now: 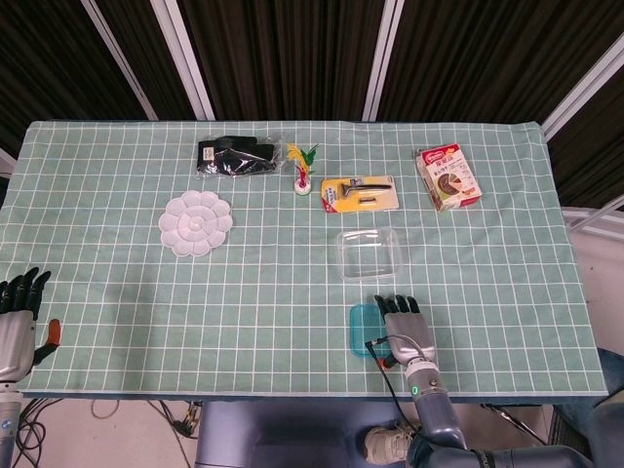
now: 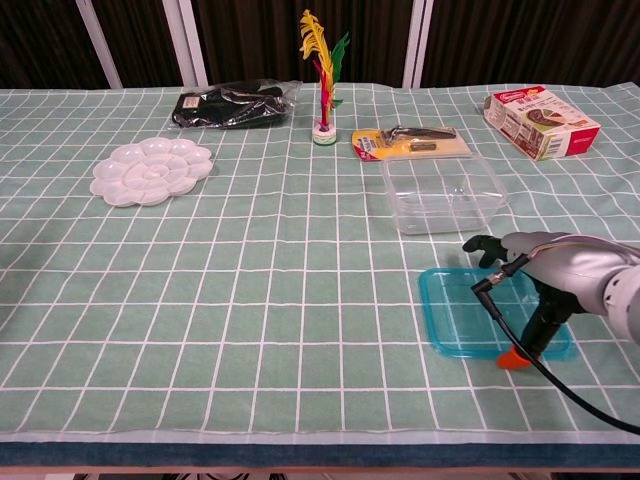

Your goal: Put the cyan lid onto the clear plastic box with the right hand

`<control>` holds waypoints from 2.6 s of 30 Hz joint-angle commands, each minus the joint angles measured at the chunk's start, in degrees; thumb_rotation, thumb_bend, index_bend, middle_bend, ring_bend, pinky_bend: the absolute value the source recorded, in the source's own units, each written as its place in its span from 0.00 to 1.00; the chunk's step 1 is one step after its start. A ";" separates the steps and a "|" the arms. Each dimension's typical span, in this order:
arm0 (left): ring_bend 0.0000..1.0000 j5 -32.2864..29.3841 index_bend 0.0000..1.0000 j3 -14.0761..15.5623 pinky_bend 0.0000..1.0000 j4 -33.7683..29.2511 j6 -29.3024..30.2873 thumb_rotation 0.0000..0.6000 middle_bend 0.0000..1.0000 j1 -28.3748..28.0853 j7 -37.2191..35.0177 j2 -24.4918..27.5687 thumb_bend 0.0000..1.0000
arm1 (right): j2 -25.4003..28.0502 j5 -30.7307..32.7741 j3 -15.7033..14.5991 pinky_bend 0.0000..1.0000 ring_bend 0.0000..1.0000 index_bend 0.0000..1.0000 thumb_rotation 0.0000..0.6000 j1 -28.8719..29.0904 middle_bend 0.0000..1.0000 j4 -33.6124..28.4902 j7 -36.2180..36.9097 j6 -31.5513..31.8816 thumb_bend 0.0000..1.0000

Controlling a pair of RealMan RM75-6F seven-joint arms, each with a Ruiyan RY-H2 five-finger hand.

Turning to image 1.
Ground beige sneaker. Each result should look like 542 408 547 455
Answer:
364 421 423 465

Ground green checked tablecloth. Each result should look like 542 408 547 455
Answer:
0 120 610 399

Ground wide white double pillar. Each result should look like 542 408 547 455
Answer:
150 0 216 122

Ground black floor cables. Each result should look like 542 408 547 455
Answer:
13 397 67 468

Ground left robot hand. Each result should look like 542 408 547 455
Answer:
0 266 63 384

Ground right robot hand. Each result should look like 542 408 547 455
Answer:
373 293 438 371

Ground white pillar with grey edge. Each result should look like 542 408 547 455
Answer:
363 0 406 122

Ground red and white food box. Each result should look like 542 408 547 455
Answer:
414 142 484 213

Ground floor cable with plug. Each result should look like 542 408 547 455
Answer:
91 399 204 440

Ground dark pleated curtain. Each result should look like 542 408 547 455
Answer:
0 0 624 211

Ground black gloves in plastic bag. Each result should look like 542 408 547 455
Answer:
196 135 284 179

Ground blue plastic lid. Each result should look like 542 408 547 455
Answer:
349 303 392 361

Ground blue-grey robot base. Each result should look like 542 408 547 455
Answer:
194 400 404 468

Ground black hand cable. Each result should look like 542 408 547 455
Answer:
364 334 423 433

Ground razor in yellow blister pack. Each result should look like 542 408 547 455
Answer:
319 175 401 215

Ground thin white pillar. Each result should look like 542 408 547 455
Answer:
80 0 160 122

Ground white metal rack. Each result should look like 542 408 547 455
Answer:
560 194 624 240

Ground clear plastic container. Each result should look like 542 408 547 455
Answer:
333 227 402 283

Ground dark blue under cloth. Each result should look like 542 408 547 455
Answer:
21 389 610 407

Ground white flower paint palette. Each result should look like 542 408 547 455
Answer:
157 190 234 258

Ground white slanted frame post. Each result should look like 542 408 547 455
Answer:
540 33 624 141

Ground colourful feather shuttlecock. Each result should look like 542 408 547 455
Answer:
286 141 322 196

